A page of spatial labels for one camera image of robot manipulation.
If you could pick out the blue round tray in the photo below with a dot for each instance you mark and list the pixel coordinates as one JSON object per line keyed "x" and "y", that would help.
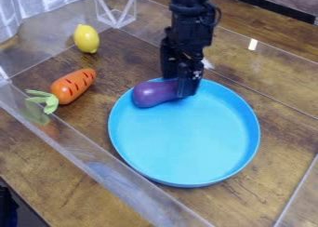
{"x": 192, "y": 142}

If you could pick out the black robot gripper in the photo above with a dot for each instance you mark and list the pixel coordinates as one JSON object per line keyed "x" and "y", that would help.
{"x": 189, "y": 35}

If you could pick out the clear acrylic front barrier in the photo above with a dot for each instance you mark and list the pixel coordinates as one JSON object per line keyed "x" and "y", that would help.
{"x": 158, "y": 207}

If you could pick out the orange toy carrot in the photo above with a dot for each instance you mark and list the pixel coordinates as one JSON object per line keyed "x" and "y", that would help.
{"x": 65, "y": 90}

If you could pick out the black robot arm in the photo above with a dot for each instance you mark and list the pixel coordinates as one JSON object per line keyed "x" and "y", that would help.
{"x": 189, "y": 35}

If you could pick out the purple toy eggplant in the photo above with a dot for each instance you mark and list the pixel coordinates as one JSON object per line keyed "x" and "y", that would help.
{"x": 153, "y": 93}

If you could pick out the clear acrylic corner bracket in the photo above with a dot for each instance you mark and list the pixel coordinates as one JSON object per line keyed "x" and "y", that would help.
{"x": 117, "y": 18}

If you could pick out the yellow toy lemon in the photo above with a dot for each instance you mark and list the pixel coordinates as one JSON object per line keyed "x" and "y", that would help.
{"x": 86, "y": 38}

